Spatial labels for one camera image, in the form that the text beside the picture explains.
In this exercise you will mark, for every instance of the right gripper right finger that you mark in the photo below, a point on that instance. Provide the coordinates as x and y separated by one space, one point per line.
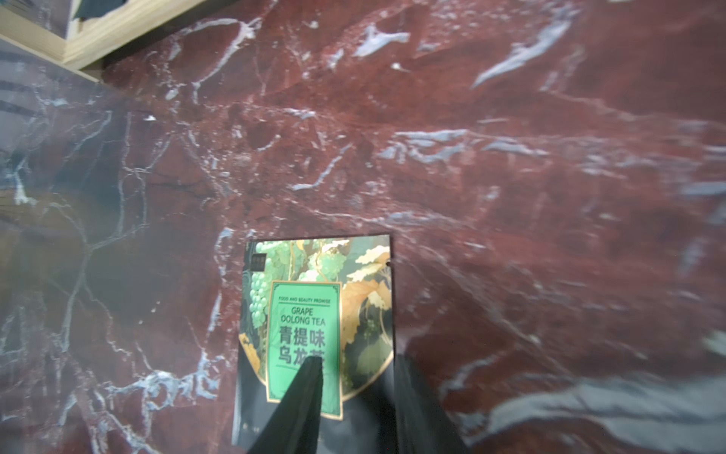
422 424

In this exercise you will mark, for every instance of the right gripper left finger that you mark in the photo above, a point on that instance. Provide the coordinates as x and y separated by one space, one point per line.
295 424

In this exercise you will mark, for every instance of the green tea bag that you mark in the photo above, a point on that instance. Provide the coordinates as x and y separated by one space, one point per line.
325 298

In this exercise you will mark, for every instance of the light wooden two-tier shelf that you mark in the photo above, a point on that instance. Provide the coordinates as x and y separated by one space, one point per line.
86 40

